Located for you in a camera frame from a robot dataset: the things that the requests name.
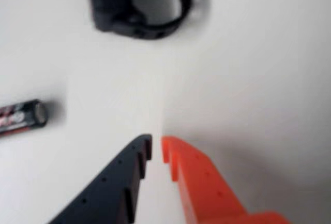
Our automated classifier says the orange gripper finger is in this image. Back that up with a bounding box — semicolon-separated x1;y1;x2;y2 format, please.
161;136;291;224

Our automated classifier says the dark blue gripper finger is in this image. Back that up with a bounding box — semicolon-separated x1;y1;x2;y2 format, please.
48;133;153;224

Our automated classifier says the black AAA battery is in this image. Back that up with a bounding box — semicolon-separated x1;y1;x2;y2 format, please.
0;99;49;138

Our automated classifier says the black plastic ring clamp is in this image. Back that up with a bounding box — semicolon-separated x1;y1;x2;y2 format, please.
86;0;193;40

